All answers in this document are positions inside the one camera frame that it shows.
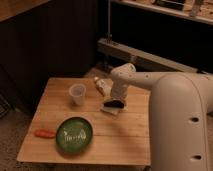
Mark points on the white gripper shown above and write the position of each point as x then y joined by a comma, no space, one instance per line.
119,91

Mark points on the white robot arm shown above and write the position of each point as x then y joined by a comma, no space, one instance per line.
179,103

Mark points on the white sponge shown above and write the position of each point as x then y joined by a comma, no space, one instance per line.
113,106

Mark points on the translucent plastic cup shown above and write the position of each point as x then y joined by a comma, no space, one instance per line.
77,92

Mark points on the wooden table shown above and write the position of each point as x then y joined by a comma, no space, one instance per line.
106,139

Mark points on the green plate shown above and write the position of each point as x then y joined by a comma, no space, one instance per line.
74,135

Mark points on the orange carrot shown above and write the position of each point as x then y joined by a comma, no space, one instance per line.
44,134

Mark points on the metal shelf rail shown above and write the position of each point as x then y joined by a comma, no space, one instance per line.
141,58

